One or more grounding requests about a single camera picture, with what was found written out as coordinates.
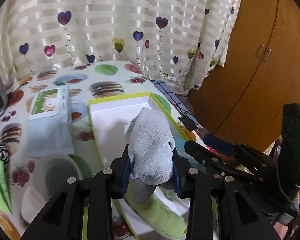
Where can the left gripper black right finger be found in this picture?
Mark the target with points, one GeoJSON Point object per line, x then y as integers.
{"type": "Point", "coordinates": [189, 182]}

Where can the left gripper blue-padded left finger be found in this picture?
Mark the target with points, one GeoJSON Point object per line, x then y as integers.
{"type": "Point", "coordinates": [111, 183]}

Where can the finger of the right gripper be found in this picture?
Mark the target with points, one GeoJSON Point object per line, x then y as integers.
{"type": "Point", "coordinates": [219, 145]}
{"type": "Point", "coordinates": [212, 162]}

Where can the green rabbit sock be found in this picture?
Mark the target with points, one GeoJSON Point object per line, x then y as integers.
{"type": "Point", "coordinates": [140, 197]}

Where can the grey sock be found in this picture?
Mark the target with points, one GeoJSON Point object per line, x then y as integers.
{"type": "Point", "coordinates": [150, 147]}

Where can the black white striped sock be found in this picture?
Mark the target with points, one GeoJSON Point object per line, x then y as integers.
{"type": "Point", "coordinates": [4, 154]}

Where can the black binder clip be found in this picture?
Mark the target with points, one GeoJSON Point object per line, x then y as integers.
{"type": "Point", "coordinates": [188, 123]}

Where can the translucent plastic lid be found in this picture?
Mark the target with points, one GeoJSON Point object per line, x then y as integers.
{"type": "Point", "coordinates": [49, 175]}

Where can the green-rimmed white box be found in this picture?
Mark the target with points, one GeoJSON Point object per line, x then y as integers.
{"type": "Point", "coordinates": [108, 117]}

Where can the folded blue checked cloth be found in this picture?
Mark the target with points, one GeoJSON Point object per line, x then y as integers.
{"type": "Point", "coordinates": [180, 102]}

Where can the wet wipes pack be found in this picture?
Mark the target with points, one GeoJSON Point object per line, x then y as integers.
{"type": "Point", "coordinates": [48, 124]}

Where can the brown wooden wardrobe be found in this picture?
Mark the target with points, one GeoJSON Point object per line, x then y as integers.
{"type": "Point", "coordinates": [243, 100]}

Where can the fruit print tablecloth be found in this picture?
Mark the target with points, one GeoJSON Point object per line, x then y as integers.
{"type": "Point", "coordinates": [86, 82]}

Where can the heart-patterned cream curtain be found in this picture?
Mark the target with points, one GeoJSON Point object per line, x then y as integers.
{"type": "Point", "coordinates": [176, 41]}

